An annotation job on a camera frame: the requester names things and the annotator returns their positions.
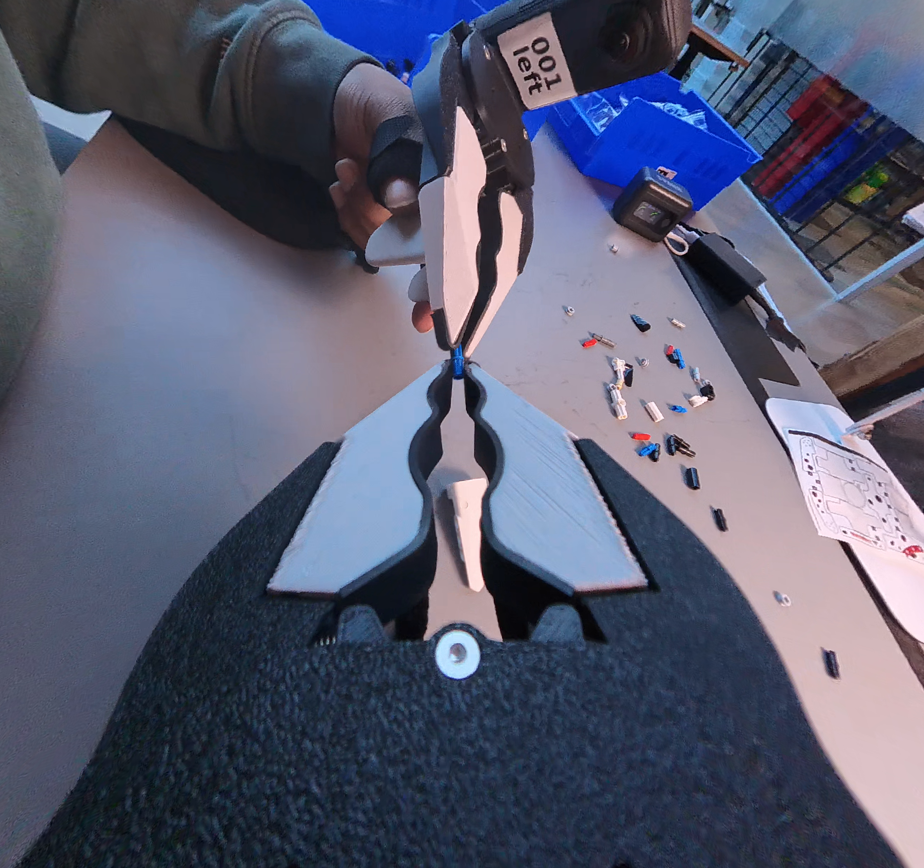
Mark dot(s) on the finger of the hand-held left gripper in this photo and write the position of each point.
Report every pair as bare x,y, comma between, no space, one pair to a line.
451,233
511,240

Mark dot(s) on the blue plastic storage bin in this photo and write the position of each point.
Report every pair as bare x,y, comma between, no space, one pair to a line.
650,153

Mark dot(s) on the blue lego pin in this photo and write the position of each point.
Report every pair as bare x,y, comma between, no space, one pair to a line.
458,368

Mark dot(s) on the white lego panel piece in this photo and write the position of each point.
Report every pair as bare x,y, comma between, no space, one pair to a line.
469,543

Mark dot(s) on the black power adapter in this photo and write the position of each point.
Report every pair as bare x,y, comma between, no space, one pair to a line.
725,265

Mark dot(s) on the black battery pack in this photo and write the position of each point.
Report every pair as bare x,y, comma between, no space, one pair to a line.
653,208

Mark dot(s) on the wooden plank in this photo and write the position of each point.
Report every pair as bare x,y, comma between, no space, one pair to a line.
877,363

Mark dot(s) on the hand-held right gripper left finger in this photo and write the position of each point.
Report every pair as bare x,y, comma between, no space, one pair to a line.
346,514

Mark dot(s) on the white frame bar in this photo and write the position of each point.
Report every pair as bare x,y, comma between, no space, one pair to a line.
881,269

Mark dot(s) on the person's left forearm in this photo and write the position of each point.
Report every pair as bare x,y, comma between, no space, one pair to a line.
180,38

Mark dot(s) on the sticker sheet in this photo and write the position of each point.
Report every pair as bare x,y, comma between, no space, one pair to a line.
844,493

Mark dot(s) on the rack of coloured bins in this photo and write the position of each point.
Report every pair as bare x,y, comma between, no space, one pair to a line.
823,132

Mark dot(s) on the person's left hand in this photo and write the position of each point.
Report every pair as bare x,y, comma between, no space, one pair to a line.
361,110

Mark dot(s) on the scattered small lego pieces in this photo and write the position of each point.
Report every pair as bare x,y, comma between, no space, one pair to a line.
653,411

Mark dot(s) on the clear plastic bag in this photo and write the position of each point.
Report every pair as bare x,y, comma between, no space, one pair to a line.
678,109

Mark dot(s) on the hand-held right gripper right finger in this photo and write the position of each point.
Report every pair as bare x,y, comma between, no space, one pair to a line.
563,514

